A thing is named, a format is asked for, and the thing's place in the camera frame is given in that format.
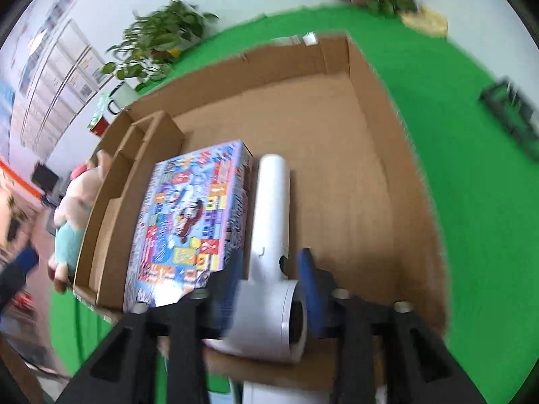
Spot large shallow cardboard box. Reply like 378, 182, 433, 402
72, 31, 450, 390

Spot colourful board game box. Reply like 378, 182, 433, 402
123, 140, 253, 311

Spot white hair dryer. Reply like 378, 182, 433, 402
207, 154, 307, 364

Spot yellow cloth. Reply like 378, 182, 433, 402
399, 6, 449, 38

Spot narrow cardboard divider tray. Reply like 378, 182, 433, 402
73, 111, 185, 312

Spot red paper cup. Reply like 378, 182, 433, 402
87, 93, 109, 137

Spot black folding stand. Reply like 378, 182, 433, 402
479, 77, 538, 162

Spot white enamel mug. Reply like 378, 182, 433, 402
107, 81, 140, 116

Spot left potted green plant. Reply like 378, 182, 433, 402
100, 0, 219, 90

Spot black monitor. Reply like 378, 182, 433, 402
31, 162, 59, 194

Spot white flat device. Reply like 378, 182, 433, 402
228, 377, 388, 404

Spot green table cloth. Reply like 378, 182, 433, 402
145, 5, 538, 403

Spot pink pig plush toy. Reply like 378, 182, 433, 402
47, 149, 113, 294

